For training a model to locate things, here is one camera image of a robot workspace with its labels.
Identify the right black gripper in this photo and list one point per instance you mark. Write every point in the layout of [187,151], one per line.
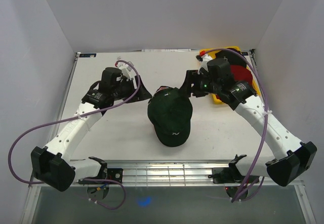
[192,77]

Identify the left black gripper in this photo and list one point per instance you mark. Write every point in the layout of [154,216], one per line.
[142,94]

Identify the pink baseball cap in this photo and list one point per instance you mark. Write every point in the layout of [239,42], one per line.
[162,88]

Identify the dark green baseball cap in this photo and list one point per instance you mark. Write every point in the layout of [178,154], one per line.
[170,114]

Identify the red baseball cap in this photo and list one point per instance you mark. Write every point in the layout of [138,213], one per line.
[241,73]

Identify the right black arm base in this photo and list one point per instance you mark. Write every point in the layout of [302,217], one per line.
[224,175]

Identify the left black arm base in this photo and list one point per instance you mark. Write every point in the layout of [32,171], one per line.
[114,174]

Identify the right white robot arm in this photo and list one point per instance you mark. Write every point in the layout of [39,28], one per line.
[292,157]

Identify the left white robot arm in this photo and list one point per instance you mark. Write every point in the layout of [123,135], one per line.
[90,110]

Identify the black cap gold logo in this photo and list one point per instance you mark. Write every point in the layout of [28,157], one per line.
[232,58]

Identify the blue label sticker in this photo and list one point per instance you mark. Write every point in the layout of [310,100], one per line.
[87,55]

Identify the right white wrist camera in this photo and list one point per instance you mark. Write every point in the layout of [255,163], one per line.
[203,60]

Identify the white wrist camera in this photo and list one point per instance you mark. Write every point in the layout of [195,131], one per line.
[125,68]
[203,60]

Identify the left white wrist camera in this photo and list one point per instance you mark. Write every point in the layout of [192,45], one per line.
[125,68]

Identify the aluminium frame rail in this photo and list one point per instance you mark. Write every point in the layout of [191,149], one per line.
[164,173]

